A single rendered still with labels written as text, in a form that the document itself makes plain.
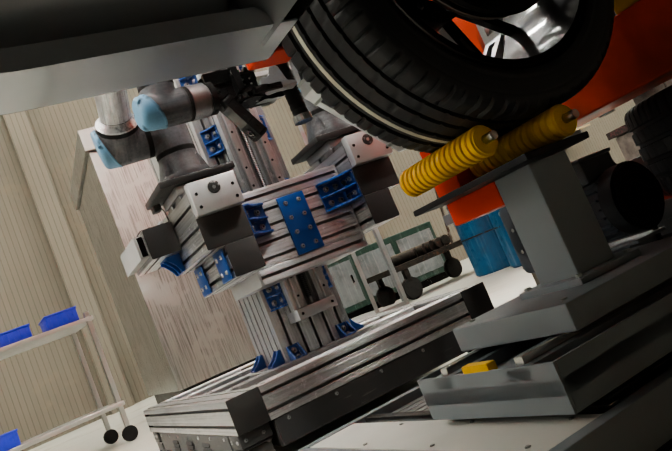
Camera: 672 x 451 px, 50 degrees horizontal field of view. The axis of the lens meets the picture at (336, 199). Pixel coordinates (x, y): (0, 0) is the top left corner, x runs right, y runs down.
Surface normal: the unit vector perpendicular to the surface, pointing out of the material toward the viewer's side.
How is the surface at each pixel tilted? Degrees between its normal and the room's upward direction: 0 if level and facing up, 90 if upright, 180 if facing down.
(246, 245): 90
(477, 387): 90
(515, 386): 90
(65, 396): 90
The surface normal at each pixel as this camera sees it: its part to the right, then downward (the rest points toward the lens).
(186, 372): 0.36, -0.26
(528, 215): -0.82, 0.28
